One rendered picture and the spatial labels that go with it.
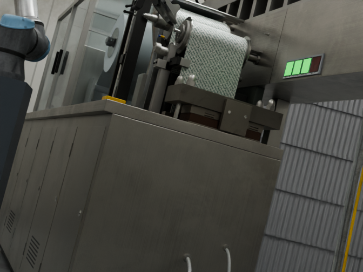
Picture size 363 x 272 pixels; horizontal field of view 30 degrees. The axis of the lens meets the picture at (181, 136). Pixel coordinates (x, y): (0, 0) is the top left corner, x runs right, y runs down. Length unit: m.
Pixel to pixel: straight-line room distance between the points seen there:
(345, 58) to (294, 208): 4.64
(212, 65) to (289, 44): 0.30
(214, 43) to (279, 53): 0.25
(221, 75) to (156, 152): 0.51
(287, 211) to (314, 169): 0.50
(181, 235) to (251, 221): 0.26
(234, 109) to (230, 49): 0.33
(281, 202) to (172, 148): 4.49
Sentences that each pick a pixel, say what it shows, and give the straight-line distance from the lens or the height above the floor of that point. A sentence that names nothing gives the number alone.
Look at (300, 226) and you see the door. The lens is 6.75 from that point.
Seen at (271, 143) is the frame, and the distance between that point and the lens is 2.82.
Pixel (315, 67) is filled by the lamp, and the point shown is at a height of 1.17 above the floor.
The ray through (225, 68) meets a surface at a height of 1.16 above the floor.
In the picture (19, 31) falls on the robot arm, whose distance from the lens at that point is 2.44.
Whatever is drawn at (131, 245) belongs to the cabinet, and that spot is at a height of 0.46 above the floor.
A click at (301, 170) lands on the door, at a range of 6.72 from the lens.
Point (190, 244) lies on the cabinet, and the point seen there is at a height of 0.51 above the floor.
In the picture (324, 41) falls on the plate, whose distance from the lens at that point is 2.31.
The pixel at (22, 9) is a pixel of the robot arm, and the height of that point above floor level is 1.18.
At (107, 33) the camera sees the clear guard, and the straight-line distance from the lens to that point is 3.55.
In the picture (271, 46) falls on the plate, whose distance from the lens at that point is 2.65.
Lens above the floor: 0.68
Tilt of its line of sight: 4 degrees up
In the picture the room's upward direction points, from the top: 14 degrees clockwise
